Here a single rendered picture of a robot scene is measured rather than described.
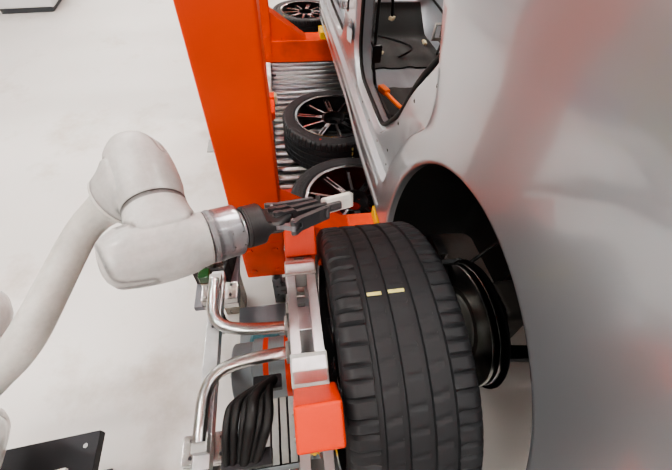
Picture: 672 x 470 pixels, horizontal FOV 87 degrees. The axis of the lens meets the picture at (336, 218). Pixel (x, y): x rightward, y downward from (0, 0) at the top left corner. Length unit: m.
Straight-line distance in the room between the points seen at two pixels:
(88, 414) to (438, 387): 1.66
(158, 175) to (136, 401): 1.47
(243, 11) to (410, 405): 0.80
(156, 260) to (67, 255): 0.22
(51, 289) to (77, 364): 1.43
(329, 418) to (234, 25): 0.76
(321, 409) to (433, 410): 0.19
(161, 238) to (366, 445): 0.45
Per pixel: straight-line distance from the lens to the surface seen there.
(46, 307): 0.78
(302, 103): 2.49
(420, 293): 0.68
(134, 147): 0.68
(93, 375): 2.12
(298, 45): 2.95
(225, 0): 0.85
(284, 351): 0.79
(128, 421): 1.97
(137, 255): 0.57
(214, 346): 0.86
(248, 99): 0.93
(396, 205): 1.19
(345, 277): 0.67
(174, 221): 0.58
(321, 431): 0.62
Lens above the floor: 1.75
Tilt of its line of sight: 48 degrees down
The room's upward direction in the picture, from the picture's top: 3 degrees clockwise
